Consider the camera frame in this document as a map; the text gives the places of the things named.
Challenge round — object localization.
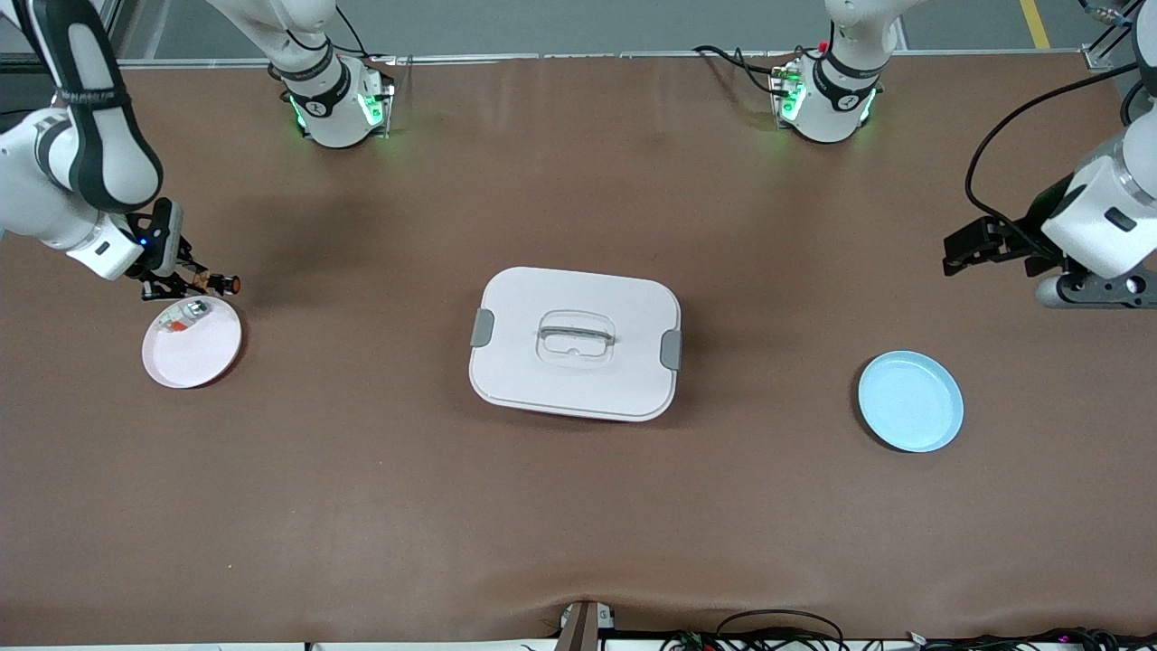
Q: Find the brown table mat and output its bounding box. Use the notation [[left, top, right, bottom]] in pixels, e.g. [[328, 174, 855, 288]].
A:
[[0, 52, 1157, 647]]

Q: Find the light blue round plate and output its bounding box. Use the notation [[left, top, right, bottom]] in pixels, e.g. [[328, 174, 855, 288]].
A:
[[857, 350, 964, 453]]

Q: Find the black base cable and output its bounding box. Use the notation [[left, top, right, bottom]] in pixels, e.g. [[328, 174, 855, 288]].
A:
[[692, 43, 796, 96]]

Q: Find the white green orange switch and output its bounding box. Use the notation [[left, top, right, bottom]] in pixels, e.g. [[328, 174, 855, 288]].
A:
[[158, 300, 212, 334]]

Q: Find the black looped cable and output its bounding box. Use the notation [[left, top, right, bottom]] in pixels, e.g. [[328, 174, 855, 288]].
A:
[[714, 609, 848, 651]]

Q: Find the white lidded pink container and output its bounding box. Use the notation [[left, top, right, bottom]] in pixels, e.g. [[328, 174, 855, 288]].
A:
[[468, 267, 683, 423]]

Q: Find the brown bracket with white tag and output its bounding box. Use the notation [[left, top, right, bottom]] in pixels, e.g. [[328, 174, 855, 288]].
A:
[[556, 600, 617, 651]]

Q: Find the aluminium table rail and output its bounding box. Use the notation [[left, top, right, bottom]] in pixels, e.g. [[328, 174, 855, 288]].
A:
[[86, 51, 1086, 70]]

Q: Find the black cable bundle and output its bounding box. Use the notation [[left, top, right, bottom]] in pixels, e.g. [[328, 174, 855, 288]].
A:
[[904, 627, 1157, 651]]

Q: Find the pink round plate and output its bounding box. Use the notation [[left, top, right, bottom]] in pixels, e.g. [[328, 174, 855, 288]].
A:
[[142, 295, 243, 390]]

